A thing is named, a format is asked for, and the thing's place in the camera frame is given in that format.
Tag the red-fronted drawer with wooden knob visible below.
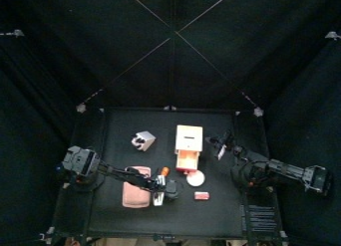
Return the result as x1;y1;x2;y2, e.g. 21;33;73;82
174;149;200;175

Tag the pale wooden toy cabinet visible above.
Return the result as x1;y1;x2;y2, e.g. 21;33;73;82
174;123;204;152

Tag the pink rectangular sponge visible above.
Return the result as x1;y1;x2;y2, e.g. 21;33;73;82
121;165;153;209

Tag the round white plate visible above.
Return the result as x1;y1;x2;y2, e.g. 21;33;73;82
184;170;206;187

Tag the small grey white box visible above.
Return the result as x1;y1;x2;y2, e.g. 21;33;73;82
131;130;157;152

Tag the dark green toy sushi roll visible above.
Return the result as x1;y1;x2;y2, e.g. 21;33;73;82
164;184;180;196

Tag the thin vertical frame pole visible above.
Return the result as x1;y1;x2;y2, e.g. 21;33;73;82
167;0;175;111

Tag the red and white nigiri toy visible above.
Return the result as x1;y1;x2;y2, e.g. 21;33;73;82
192;190;210;201

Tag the white text label sticker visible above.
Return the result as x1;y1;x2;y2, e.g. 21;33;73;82
244;204;279;235

